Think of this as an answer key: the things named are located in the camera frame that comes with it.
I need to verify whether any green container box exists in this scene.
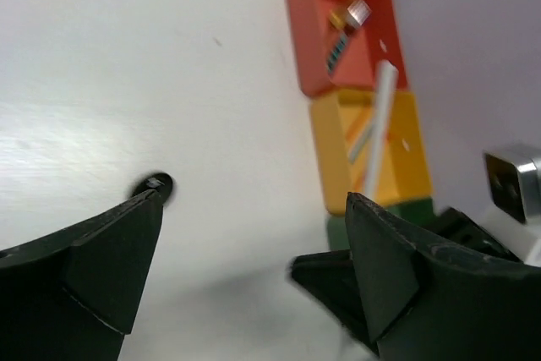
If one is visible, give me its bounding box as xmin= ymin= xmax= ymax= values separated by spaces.
xmin=326 ymin=196 xmax=436 ymax=251

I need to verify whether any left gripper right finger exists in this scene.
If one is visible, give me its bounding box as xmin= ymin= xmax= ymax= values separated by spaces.
xmin=346 ymin=193 xmax=540 ymax=360

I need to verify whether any orange chopstick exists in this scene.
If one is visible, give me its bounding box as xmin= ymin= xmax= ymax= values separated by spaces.
xmin=345 ymin=114 xmax=372 ymax=143

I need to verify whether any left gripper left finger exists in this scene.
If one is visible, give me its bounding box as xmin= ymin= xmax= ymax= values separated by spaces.
xmin=1 ymin=191 xmax=163 ymax=360

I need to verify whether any clear white chopstick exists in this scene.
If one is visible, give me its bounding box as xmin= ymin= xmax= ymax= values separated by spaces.
xmin=363 ymin=60 xmax=398 ymax=200

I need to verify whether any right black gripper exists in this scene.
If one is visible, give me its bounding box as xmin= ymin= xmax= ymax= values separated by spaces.
xmin=289 ymin=206 xmax=523 ymax=356

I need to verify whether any teal chopstick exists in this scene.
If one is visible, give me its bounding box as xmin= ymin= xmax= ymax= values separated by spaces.
xmin=348 ymin=124 xmax=374 ymax=163

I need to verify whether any black spoon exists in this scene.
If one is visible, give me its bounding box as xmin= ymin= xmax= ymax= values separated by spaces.
xmin=129 ymin=172 xmax=176 ymax=206

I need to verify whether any red container box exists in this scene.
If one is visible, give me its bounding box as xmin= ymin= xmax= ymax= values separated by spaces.
xmin=286 ymin=0 xmax=409 ymax=98

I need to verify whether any yellow container box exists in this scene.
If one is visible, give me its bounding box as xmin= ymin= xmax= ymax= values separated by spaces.
xmin=309 ymin=90 xmax=435 ymax=216

